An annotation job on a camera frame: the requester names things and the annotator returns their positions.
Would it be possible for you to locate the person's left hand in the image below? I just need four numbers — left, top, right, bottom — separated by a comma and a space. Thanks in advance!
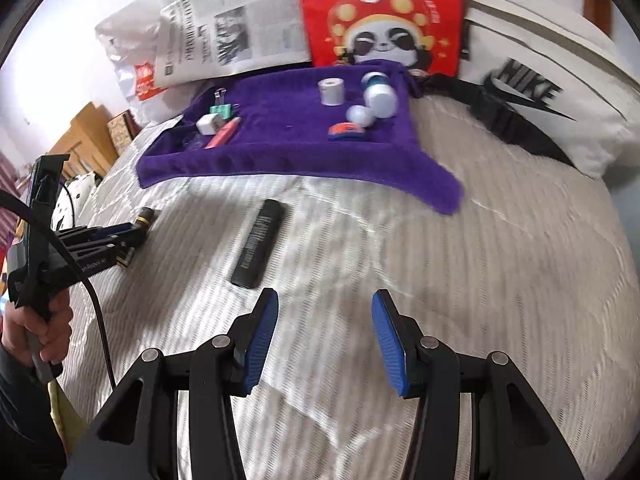
0, 292, 75, 368

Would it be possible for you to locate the white spotted cloth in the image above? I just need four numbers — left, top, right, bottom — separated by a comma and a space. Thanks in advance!
52, 170, 103, 231

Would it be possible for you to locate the red panda paper bag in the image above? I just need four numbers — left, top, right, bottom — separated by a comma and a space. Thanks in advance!
291, 0, 462, 77

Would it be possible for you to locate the blue tin with orange label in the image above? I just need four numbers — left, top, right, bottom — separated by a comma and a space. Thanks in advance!
327, 121, 366, 143

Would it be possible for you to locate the red striped cloth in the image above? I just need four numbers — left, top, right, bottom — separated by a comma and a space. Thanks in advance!
0, 150, 26, 241

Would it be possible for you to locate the folded newspaper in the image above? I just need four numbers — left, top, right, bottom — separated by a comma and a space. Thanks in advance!
155, 0, 313, 88

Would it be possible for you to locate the wooden cabinet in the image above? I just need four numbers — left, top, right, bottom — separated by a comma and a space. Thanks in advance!
47, 102, 121, 181

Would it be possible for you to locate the white waist bag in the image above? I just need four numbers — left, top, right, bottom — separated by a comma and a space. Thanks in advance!
415, 0, 640, 178

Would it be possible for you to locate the small white round cap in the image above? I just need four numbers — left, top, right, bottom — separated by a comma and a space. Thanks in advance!
346, 105, 376, 130

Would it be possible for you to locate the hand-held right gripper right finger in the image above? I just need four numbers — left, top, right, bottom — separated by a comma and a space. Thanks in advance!
371, 288, 586, 480

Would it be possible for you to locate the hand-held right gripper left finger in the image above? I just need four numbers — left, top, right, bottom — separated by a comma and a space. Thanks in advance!
60, 287, 281, 480

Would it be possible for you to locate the white plastic bag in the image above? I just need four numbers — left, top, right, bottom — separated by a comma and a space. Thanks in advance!
95, 0, 176, 128

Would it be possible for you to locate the yellow cloth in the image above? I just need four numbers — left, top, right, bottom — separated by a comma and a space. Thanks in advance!
49, 380, 91, 456

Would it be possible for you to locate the black cable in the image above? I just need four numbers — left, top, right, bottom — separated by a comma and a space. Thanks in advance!
0, 190, 117, 391

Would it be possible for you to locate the wooden headboard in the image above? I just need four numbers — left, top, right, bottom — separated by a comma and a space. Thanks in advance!
580, 0, 613, 38

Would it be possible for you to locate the white jar with blue label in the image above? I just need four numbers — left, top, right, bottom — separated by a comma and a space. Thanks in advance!
361, 71, 398, 117

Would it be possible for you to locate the purple towel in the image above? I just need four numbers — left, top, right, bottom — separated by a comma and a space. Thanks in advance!
136, 59, 463, 217

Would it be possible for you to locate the person's left forearm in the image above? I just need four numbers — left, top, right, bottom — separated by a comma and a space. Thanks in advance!
0, 345, 68, 480

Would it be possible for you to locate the striped bed quilt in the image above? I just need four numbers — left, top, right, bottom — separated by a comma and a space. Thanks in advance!
50, 95, 633, 480

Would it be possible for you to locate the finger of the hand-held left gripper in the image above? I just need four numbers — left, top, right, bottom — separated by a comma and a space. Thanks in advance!
65, 240, 132, 282
52, 222, 141, 247

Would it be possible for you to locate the green binder clip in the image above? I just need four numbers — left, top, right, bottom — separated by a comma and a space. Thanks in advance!
209, 87, 236, 117

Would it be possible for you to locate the black rectangular box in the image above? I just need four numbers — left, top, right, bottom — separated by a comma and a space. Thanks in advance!
231, 199, 287, 289

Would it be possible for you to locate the pink tube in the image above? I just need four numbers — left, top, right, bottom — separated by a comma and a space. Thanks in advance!
204, 116, 243, 150

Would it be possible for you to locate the grey tape roll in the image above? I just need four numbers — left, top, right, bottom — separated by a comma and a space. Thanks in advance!
318, 77, 346, 107

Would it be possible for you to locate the brown patterned box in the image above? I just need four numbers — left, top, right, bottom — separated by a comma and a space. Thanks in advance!
106, 111, 138, 157

